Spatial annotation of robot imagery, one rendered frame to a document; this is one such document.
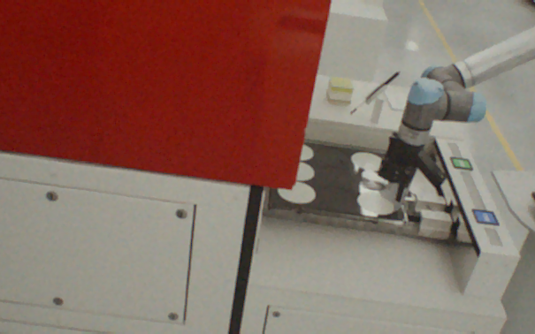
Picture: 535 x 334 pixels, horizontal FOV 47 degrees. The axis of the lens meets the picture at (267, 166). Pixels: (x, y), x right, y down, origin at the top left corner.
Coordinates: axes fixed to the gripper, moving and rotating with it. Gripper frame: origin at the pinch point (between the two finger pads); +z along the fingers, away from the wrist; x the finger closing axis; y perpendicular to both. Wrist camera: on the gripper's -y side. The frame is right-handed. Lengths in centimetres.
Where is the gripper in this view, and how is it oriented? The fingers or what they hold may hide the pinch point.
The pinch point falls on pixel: (399, 208)
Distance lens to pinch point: 164.7
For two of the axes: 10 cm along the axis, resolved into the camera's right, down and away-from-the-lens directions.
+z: -1.4, 8.4, 5.2
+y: -8.6, -3.6, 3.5
